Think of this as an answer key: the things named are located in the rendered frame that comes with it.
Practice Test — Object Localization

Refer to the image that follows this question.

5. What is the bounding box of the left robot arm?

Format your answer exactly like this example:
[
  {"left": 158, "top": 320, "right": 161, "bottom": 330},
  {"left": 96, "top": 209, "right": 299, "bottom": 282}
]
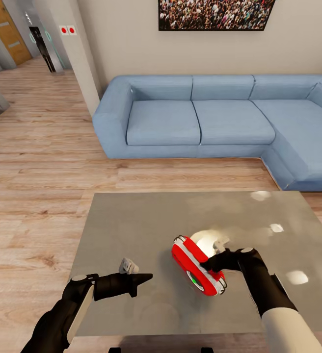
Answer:
[{"left": 20, "top": 257, "right": 153, "bottom": 353}]

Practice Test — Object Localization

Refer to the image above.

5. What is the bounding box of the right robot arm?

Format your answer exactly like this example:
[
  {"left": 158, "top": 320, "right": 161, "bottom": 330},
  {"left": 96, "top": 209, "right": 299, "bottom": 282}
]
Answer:
[{"left": 200, "top": 236, "right": 322, "bottom": 353}]

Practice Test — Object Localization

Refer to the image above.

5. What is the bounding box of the radio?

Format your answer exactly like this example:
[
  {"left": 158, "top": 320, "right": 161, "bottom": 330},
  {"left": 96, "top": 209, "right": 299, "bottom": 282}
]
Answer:
[{"left": 172, "top": 236, "right": 226, "bottom": 296}]

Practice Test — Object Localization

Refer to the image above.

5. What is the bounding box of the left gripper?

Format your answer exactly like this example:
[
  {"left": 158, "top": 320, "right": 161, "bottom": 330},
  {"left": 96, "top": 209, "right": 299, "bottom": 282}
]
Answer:
[{"left": 109, "top": 273, "right": 153, "bottom": 298}]

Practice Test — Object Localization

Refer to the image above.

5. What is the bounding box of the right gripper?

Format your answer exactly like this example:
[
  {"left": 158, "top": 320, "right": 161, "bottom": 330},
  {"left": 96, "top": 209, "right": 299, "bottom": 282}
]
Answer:
[{"left": 200, "top": 248, "right": 232, "bottom": 273}]

